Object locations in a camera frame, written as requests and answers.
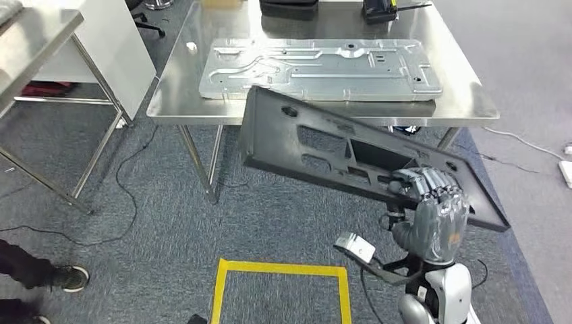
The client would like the red item under desk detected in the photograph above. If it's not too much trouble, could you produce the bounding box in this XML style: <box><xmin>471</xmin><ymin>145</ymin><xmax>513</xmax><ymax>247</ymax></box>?
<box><xmin>20</xmin><ymin>80</ymin><xmax>75</xmax><ymax>98</ymax></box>

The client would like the black device with antennas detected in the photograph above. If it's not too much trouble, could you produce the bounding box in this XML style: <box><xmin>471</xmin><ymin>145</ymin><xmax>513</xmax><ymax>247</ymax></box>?
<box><xmin>361</xmin><ymin>0</ymin><xmax>434</xmax><ymax>26</ymax></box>

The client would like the black plastic plate bracket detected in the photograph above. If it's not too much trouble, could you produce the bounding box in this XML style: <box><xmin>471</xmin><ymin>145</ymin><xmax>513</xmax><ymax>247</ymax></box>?
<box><xmin>237</xmin><ymin>86</ymin><xmax>512</xmax><ymax>234</ymax></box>

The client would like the embossed metal plate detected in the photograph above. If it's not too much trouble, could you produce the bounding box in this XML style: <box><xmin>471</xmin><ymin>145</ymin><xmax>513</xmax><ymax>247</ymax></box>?
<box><xmin>198</xmin><ymin>37</ymin><xmax>444</xmax><ymax>104</ymax></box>

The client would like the black zip case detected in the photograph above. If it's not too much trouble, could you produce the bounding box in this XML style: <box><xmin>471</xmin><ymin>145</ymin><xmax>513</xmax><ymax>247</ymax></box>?
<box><xmin>258</xmin><ymin>0</ymin><xmax>320</xmax><ymax>22</ymax></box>

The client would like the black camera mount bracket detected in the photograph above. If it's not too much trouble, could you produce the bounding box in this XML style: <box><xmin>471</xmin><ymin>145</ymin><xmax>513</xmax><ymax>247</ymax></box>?
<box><xmin>334</xmin><ymin>243</ymin><xmax>426</xmax><ymax>287</ymax></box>

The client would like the steel frame table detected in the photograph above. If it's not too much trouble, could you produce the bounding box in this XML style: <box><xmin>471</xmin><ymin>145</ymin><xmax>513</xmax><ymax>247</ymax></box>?
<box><xmin>0</xmin><ymin>6</ymin><xmax>132</xmax><ymax>215</ymax></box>

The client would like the white floor cable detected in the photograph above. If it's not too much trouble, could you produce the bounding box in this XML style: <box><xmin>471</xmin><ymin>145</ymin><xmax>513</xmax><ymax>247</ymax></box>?
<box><xmin>482</xmin><ymin>126</ymin><xmax>566</xmax><ymax>162</ymax></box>

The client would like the black floor cable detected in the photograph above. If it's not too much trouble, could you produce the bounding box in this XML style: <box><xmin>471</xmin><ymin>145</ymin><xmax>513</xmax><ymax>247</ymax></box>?
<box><xmin>0</xmin><ymin>125</ymin><xmax>161</xmax><ymax>248</ymax></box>

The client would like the black office chair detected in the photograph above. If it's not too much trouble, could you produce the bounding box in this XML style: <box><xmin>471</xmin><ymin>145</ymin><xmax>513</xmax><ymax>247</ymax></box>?
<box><xmin>126</xmin><ymin>0</ymin><xmax>167</xmax><ymax>39</ymax></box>

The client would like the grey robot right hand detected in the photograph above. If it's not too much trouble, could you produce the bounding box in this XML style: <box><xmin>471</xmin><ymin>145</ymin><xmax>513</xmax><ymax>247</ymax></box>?
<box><xmin>387</xmin><ymin>167</ymin><xmax>470</xmax><ymax>265</ymax></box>

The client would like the person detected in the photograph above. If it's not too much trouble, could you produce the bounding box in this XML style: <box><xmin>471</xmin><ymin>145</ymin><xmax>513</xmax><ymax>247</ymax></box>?
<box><xmin>0</xmin><ymin>238</ymin><xmax>91</xmax><ymax>324</ymax></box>

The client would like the chrome stanchion base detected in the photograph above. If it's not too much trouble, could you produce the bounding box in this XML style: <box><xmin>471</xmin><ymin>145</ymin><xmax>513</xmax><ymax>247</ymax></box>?
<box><xmin>142</xmin><ymin>0</ymin><xmax>176</xmax><ymax>11</ymax></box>

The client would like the stainless steel workbench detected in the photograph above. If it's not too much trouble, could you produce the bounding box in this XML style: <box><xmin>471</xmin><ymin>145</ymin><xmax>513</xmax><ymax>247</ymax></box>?
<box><xmin>146</xmin><ymin>0</ymin><xmax>500</xmax><ymax>206</ymax></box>

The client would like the yellow floor tape square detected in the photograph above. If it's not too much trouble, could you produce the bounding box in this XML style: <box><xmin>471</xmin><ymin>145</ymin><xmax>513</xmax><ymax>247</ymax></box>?
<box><xmin>210</xmin><ymin>258</ymin><xmax>354</xmax><ymax>324</ymax></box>

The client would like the black camera cable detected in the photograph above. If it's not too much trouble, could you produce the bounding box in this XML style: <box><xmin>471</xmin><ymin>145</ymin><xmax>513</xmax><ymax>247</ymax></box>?
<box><xmin>358</xmin><ymin>266</ymin><xmax>390</xmax><ymax>324</ymax></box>

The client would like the white desk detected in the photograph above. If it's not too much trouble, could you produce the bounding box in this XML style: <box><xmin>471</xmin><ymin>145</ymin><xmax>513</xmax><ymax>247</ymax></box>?
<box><xmin>20</xmin><ymin>0</ymin><xmax>157</xmax><ymax>121</ymax></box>

